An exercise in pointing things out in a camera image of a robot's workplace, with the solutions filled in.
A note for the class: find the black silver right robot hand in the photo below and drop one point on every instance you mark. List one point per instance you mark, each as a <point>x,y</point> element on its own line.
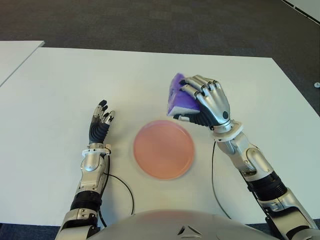
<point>215,102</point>

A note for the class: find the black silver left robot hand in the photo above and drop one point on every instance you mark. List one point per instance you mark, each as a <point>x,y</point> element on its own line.
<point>97,131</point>

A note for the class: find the small white controller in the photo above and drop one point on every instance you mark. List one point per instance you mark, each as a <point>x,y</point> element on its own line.
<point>317,84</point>

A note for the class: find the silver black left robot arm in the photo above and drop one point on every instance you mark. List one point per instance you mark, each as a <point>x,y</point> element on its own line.
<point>91,172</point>

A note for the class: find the round pink plate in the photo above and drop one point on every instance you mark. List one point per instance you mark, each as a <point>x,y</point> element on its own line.
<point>163,150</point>

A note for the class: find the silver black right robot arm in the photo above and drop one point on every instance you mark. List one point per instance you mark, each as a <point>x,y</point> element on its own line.
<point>252,160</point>

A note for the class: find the silver robot torso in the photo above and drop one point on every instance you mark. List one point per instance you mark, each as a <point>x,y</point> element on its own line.
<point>162,225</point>

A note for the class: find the white neighbouring table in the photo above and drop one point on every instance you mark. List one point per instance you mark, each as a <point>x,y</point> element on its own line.
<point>13,57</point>

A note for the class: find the purple white tissue pack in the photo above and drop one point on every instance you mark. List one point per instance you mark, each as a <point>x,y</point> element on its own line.
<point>181,102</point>

